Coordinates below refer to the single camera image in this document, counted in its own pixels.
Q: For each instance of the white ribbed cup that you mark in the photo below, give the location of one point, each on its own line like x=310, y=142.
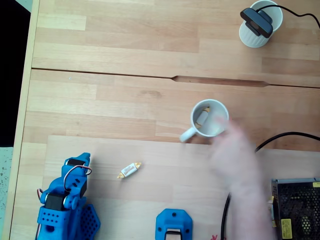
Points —
x=250, y=40

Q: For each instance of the black webcam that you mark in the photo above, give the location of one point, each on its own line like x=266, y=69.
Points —
x=257, y=21

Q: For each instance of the person's hand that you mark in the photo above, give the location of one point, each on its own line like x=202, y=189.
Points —
x=237, y=160

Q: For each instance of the wooden base board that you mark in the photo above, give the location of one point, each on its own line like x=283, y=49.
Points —
x=150, y=187

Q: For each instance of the metal mesh power supply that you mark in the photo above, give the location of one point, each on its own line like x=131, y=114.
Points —
x=297, y=207

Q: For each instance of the blue post base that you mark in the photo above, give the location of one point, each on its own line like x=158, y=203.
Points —
x=172, y=220

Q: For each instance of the wooden camera post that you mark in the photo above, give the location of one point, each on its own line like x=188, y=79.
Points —
x=173, y=237

